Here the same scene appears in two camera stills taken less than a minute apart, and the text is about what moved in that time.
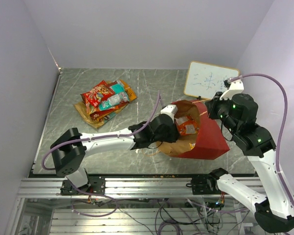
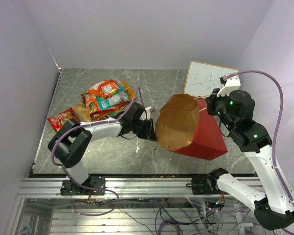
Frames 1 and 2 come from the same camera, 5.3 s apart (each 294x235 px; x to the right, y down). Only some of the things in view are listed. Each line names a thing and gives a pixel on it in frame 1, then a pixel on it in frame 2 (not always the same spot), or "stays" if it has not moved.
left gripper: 174,135 -> 149,133
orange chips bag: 131,94 stays
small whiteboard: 204,80 stays
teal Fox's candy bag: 119,97 stays
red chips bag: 98,115 stays
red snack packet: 100,93 -> 58,121
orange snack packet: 186,125 -> 106,88
